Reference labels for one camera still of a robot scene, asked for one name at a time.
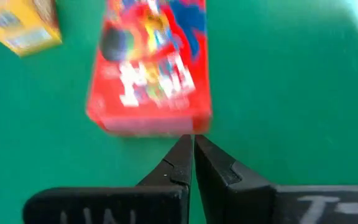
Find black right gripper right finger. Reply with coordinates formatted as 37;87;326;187
194;134;358;224

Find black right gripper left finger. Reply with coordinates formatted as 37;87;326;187
22;134;195;224

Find red Froot Loops cereal box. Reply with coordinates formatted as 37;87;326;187
85;0;213;138

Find yellow Corn Pops cereal box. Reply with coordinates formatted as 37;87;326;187
0;0;63;57

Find green table mat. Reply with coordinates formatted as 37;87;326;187
0;0;358;224

